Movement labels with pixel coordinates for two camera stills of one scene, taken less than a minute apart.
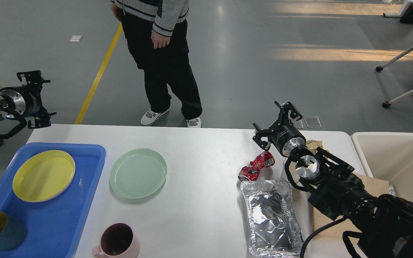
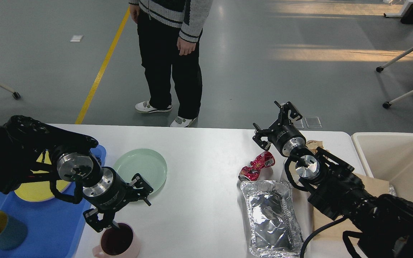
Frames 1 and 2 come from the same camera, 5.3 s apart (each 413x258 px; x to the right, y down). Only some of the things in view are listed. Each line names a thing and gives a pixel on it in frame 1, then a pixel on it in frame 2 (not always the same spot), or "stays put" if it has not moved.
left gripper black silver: [32, 101] -> [113, 192]
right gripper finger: [265, 144] stays put
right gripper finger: [289, 113] stays put
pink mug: [117, 240] stays put
